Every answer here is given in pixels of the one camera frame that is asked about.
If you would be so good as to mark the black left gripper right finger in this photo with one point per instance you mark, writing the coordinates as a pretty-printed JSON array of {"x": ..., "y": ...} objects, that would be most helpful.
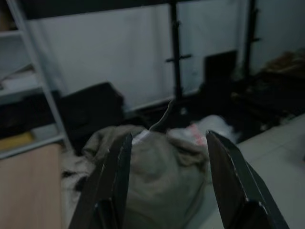
[{"x": 236, "y": 190}]

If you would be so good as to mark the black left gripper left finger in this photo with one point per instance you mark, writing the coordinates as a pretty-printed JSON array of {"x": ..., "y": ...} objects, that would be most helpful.
[{"x": 107, "y": 186}]

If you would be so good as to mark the grey-beige cloth sack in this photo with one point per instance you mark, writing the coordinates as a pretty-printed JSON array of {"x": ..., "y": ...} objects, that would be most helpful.
[{"x": 162, "y": 176}]

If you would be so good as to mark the white red-printed plastic bag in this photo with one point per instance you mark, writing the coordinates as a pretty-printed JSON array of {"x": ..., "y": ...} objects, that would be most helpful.
[{"x": 214, "y": 128}]

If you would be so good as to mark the black storage case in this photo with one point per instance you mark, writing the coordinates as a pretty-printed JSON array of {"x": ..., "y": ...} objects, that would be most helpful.
[{"x": 93, "y": 109}]

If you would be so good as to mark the yellow flat box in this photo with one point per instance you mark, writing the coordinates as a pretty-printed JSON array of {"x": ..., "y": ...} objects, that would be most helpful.
[{"x": 16, "y": 141}]

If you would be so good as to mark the dark brown cloth pile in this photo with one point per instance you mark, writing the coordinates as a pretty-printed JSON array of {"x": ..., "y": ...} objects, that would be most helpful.
[{"x": 274, "y": 90}]

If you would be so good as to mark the grey metal shelf rack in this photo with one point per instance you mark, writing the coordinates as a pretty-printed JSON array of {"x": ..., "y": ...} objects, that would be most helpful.
[{"x": 48, "y": 95}]

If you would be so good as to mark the black flat panel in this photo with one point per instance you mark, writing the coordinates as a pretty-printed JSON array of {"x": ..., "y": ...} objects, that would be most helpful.
[{"x": 220, "y": 66}]

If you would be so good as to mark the black stand pole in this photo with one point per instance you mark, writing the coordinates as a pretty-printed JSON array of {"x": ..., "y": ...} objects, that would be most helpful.
[
  {"x": 177, "y": 71},
  {"x": 249, "y": 35}
]

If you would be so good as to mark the white paper stack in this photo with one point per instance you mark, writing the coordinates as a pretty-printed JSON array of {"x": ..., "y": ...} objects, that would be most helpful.
[{"x": 19, "y": 80}]

